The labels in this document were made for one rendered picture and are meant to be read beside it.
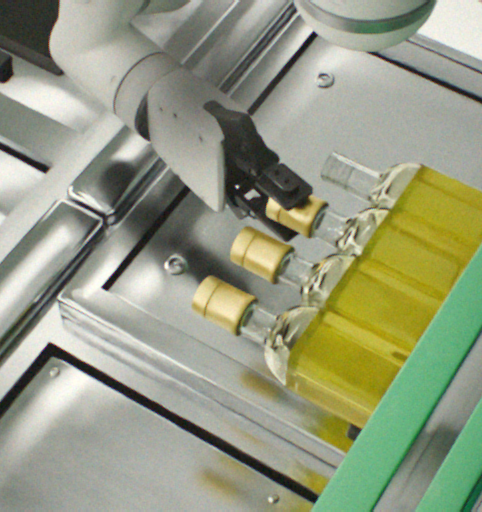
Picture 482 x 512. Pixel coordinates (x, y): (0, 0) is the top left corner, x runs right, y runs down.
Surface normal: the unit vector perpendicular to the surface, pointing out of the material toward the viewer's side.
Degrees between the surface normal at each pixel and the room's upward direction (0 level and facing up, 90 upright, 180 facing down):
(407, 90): 90
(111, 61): 83
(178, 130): 74
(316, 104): 91
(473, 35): 90
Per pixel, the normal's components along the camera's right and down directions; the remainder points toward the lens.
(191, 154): -0.75, 0.54
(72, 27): -0.68, 0.41
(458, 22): 0.01, -0.58
